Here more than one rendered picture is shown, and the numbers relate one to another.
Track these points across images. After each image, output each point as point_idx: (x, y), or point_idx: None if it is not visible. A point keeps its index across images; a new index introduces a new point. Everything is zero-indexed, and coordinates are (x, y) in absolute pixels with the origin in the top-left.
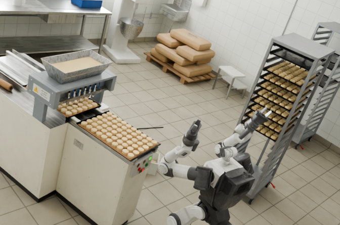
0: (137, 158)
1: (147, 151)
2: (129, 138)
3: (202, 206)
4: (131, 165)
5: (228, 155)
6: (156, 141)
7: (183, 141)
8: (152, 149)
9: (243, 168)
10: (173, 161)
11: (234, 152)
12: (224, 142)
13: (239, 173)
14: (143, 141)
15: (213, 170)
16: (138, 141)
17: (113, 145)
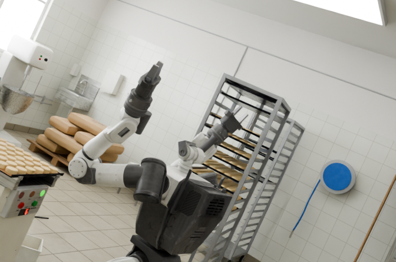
0: (22, 184)
1: (42, 175)
2: (10, 155)
3: (135, 254)
4: (9, 192)
5: (191, 155)
6: (56, 168)
7: (126, 105)
8: (48, 181)
9: (211, 183)
10: (99, 155)
11: (200, 152)
12: (171, 166)
13: (208, 185)
14: (35, 162)
15: (167, 173)
16: None
17: None
